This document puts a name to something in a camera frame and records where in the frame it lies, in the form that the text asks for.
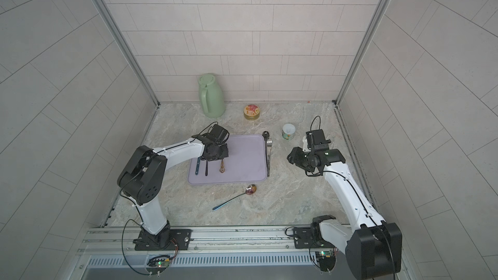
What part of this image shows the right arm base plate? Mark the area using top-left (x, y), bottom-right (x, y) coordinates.
top-left (291, 226), bottom-right (324, 249)

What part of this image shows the left controller board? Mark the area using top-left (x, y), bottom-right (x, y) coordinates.
top-left (146, 255), bottom-right (172, 277)

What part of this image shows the left black cable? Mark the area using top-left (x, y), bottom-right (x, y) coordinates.
top-left (120, 217), bottom-right (150, 277)

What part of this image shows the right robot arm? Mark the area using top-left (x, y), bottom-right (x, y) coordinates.
top-left (287, 147), bottom-right (402, 279)

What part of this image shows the right controller board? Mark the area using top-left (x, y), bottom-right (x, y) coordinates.
top-left (313, 250), bottom-right (337, 273)

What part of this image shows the round floral tin can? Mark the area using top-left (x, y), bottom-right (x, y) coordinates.
top-left (243, 104), bottom-right (260, 120)

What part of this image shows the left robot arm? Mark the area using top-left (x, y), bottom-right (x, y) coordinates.
top-left (117, 138), bottom-right (228, 249)

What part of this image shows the lilac plastic tray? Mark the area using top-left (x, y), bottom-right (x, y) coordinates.
top-left (188, 134), bottom-right (267, 185)

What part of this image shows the corner aluminium post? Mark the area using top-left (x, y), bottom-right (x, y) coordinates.
top-left (92, 0), bottom-right (161, 109)
top-left (333, 0), bottom-right (390, 106)

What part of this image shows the small white printed cup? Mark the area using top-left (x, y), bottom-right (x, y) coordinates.
top-left (281, 123), bottom-right (296, 141)

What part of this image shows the left corner aluminium post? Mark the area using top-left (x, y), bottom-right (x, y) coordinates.
top-left (92, 0), bottom-right (161, 109)

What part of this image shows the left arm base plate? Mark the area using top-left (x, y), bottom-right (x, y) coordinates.
top-left (133, 228), bottom-right (193, 251)

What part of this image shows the aluminium mounting rail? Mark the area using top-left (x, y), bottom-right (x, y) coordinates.
top-left (77, 224), bottom-right (403, 257)

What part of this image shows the green thermos jug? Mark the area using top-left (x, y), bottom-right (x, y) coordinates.
top-left (198, 74), bottom-right (226, 119)

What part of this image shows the ornate gold fork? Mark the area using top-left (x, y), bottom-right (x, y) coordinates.
top-left (219, 159), bottom-right (226, 173)

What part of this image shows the iridescent rainbow spoon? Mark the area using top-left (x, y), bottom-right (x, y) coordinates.
top-left (212, 184), bottom-right (257, 211)

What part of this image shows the right corner aluminium post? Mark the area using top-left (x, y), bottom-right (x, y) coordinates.
top-left (333, 0), bottom-right (390, 106)

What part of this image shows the controller board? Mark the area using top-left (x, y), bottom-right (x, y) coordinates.
top-left (146, 255), bottom-right (172, 277)
top-left (313, 250), bottom-right (337, 273)

